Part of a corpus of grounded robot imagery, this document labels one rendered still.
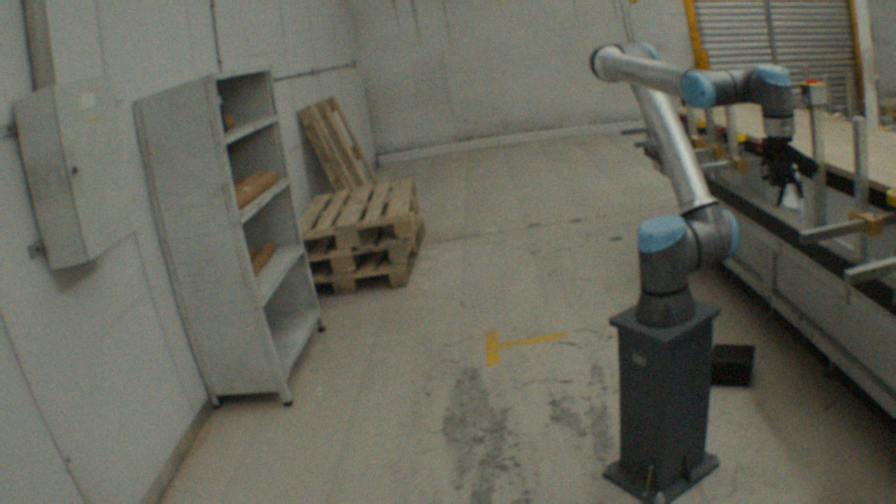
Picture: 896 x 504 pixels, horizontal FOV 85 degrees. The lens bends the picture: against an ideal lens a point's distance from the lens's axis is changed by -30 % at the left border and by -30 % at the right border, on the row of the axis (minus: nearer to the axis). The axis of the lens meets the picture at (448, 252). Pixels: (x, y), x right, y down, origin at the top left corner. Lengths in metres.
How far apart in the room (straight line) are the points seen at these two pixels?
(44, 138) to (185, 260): 1.16
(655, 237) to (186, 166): 1.94
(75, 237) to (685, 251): 1.85
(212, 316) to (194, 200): 0.54
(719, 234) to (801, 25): 8.62
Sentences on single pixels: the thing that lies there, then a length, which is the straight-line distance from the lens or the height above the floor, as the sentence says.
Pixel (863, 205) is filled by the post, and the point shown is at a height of 0.88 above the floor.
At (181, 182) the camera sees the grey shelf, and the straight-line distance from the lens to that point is 2.87.
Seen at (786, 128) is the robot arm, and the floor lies 1.16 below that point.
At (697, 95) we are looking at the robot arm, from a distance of 1.50.
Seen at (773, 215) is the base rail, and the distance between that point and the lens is 2.44.
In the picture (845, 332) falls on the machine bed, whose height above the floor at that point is 0.24.
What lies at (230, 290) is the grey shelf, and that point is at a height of 0.60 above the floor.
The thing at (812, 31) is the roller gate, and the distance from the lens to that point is 10.44.
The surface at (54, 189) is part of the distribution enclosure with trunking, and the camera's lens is 2.13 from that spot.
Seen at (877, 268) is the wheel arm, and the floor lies 0.81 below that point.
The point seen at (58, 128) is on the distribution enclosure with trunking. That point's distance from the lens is 2.09.
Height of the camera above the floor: 1.40
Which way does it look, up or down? 17 degrees down
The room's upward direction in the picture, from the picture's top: 10 degrees counter-clockwise
